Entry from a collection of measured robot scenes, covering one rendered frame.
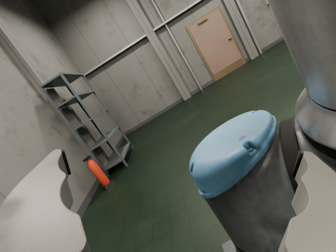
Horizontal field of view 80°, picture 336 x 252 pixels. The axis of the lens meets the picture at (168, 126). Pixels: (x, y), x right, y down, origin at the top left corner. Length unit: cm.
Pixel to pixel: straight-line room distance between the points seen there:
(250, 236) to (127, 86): 748
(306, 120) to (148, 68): 744
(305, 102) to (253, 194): 10
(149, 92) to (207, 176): 740
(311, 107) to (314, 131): 2
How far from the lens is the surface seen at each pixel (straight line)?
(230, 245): 45
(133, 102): 767
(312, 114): 19
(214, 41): 790
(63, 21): 838
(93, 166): 401
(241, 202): 23
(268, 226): 25
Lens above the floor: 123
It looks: 13 degrees down
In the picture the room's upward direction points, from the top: 32 degrees counter-clockwise
